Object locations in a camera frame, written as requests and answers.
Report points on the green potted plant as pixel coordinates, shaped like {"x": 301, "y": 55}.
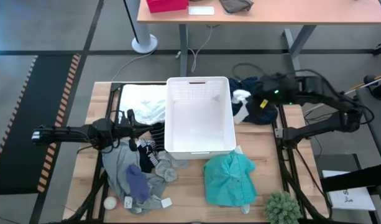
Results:
{"x": 281, "y": 208}

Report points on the white perforated plastic basket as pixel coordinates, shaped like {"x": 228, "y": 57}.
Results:
{"x": 199, "y": 124}

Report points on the black stand bar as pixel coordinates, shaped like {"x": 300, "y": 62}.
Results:
{"x": 355, "y": 179}

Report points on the teal garment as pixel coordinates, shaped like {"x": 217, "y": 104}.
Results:
{"x": 229, "y": 180}

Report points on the black wheeled chair base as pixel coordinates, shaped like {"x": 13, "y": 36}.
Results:
{"x": 378, "y": 88}

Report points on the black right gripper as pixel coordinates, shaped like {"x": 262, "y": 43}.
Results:
{"x": 277, "y": 88}

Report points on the purple sock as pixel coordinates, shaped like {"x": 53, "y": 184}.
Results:
{"x": 137, "y": 183}

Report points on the white rectangular tray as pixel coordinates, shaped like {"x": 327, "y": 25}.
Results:
{"x": 201, "y": 10}

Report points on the red box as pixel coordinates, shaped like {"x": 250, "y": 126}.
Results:
{"x": 167, "y": 5}

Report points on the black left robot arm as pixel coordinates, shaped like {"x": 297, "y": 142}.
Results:
{"x": 69, "y": 133}

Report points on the white ball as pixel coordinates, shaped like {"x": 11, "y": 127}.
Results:
{"x": 110, "y": 203}

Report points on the grey pole round base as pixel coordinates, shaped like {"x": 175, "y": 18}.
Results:
{"x": 144, "y": 43}

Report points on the black thin-striped garment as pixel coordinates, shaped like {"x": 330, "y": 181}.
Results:
{"x": 159, "y": 137}

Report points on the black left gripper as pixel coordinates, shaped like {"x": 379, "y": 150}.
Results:
{"x": 126, "y": 129}

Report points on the grey sweatshirt garment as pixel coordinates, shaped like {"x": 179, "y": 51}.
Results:
{"x": 115, "y": 168}

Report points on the wooden desk grey legs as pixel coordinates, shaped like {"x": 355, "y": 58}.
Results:
{"x": 271, "y": 17}

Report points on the small white cloth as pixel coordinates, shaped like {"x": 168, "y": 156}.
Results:
{"x": 241, "y": 105}

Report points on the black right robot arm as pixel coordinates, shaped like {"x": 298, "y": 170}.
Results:
{"x": 333, "y": 99}

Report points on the white paper tag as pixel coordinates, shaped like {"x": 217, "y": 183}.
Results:
{"x": 128, "y": 202}
{"x": 166, "y": 203}
{"x": 245, "y": 209}

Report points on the black mat orange stripes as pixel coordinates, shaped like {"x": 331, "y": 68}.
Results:
{"x": 22, "y": 93}

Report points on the grey sock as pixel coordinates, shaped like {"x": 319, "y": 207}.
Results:
{"x": 167, "y": 169}

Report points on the navy blue garment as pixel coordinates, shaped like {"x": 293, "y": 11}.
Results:
{"x": 266, "y": 116}

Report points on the white garment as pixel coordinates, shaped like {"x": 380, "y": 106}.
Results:
{"x": 143, "y": 102}

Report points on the grey cloth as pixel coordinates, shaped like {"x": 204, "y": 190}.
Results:
{"x": 236, "y": 5}

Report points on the white printed paper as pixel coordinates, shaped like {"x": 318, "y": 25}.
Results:
{"x": 348, "y": 199}

